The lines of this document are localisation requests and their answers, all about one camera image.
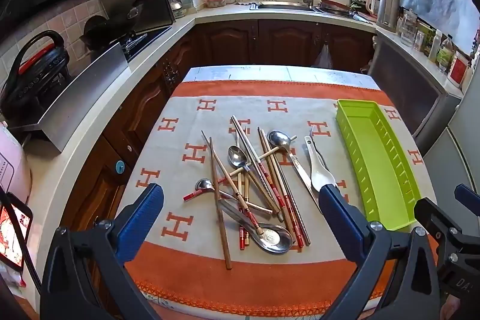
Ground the stainless steel splash guard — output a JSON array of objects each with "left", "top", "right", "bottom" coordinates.
[{"left": 7, "top": 42, "right": 132, "bottom": 156}]

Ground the small red-handled steel spoon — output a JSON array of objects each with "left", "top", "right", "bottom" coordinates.
[{"left": 182, "top": 178, "right": 215, "bottom": 201}]

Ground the white kitchen countertop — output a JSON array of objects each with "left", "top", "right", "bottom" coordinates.
[{"left": 22, "top": 1, "right": 466, "bottom": 306}]

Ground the large steel spoon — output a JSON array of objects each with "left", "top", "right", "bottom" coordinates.
[{"left": 217, "top": 198, "right": 294, "bottom": 254}]

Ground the red pan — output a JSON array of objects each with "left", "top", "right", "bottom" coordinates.
[{"left": 319, "top": 0, "right": 355, "bottom": 11}]

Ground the medium steel spoon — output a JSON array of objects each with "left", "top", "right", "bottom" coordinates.
[{"left": 227, "top": 145, "right": 265, "bottom": 189}]

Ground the black wok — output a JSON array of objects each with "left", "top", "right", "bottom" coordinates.
[{"left": 80, "top": 3, "right": 145, "bottom": 51}]

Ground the black pressure cooker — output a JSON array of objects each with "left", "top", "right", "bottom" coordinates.
[{"left": 0, "top": 29, "right": 70, "bottom": 118}]

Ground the pink white appliance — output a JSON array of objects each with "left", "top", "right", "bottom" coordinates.
[{"left": 0, "top": 121, "right": 32, "bottom": 204}]

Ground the cream orange letter-print blanket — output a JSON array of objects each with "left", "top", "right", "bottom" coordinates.
[{"left": 122, "top": 80, "right": 439, "bottom": 320}]

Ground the red label bag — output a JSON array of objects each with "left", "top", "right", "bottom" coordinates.
[{"left": 447, "top": 50, "right": 471, "bottom": 88}]

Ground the steel sink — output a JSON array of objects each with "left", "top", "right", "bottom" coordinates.
[{"left": 249, "top": 1, "right": 357, "bottom": 14}]

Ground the clear bottle yellow label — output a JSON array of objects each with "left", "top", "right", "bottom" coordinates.
[{"left": 437, "top": 35, "right": 454, "bottom": 73}]

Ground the glass jar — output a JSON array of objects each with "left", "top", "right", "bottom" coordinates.
[{"left": 399, "top": 10, "right": 418, "bottom": 47}]

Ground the white bottle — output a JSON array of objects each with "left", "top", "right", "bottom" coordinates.
[{"left": 429, "top": 29, "right": 443, "bottom": 62}]

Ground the grey cabinet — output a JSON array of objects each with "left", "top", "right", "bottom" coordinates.
[{"left": 369, "top": 28, "right": 464, "bottom": 156}]

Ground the hanging plastic bag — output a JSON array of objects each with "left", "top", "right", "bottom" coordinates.
[{"left": 313, "top": 43, "right": 334, "bottom": 69}]

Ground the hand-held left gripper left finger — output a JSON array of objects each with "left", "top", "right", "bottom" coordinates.
[{"left": 40, "top": 183, "right": 166, "bottom": 320}]

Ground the white ceramic spoon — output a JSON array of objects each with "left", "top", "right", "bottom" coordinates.
[{"left": 304, "top": 135, "right": 338, "bottom": 193}]

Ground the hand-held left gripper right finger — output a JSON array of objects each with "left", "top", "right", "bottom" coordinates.
[{"left": 318, "top": 184, "right": 439, "bottom": 320}]

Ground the long flat-handled steel spoon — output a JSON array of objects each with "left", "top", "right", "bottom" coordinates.
[{"left": 268, "top": 130, "right": 323, "bottom": 210}]

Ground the steel kettle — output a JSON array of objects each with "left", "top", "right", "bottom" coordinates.
[{"left": 376, "top": 0, "right": 400, "bottom": 33}]

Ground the brown wooden chopstick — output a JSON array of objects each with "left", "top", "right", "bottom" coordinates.
[
  {"left": 201, "top": 130, "right": 265, "bottom": 238},
  {"left": 209, "top": 137, "right": 233, "bottom": 270}
]

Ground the green plastic utensil tray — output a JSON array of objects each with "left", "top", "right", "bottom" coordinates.
[{"left": 335, "top": 99, "right": 421, "bottom": 232}]

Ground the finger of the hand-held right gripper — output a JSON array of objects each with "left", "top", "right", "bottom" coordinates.
[
  {"left": 413, "top": 197, "right": 480, "bottom": 249},
  {"left": 454, "top": 184, "right": 480, "bottom": 210}
]

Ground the black gas stove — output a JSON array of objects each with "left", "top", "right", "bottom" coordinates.
[{"left": 120, "top": 25, "right": 173, "bottom": 62}]

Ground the phone with red screen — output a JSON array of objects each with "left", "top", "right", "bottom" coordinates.
[{"left": 0, "top": 193, "right": 34, "bottom": 272}]

